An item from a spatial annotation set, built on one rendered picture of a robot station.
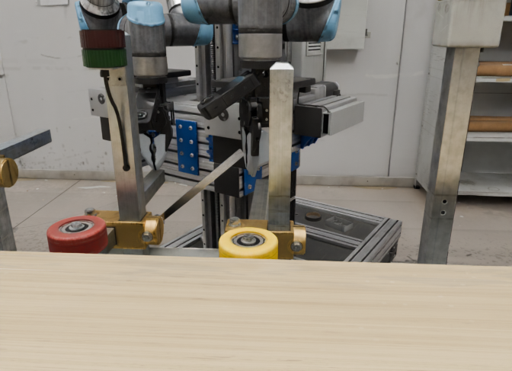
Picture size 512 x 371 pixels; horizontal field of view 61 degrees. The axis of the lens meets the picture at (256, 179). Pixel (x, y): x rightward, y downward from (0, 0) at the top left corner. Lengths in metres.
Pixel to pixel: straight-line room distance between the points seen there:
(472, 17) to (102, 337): 0.59
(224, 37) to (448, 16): 0.89
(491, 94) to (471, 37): 2.96
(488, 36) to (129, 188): 0.57
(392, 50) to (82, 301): 3.07
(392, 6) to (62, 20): 2.38
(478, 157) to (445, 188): 2.98
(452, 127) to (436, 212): 0.14
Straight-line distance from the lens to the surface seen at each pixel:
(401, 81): 3.42
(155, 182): 0.99
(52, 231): 0.67
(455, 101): 0.70
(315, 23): 1.20
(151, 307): 0.48
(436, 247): 0.78
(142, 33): 0.97
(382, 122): 3.44
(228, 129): 1.14
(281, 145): 0.67
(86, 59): 0.65
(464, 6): 0.68
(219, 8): 0.88
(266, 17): 0.75
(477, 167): 3.74
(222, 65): 1.45
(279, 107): 0.66
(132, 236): 0.76
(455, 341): 0.47
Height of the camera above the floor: 1.17
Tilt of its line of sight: 19 degrees down
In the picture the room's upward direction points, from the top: straight up
